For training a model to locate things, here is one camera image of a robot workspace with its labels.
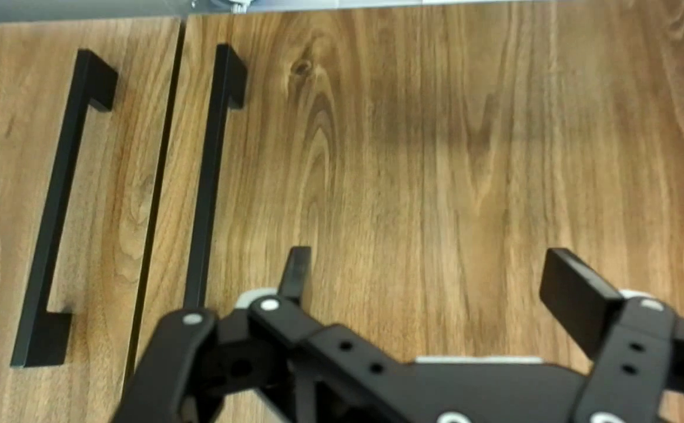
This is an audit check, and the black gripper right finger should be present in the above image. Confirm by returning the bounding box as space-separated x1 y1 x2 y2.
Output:
539 247 684 423

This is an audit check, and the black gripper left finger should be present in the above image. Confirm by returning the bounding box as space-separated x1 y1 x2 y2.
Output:
113 247 463 423

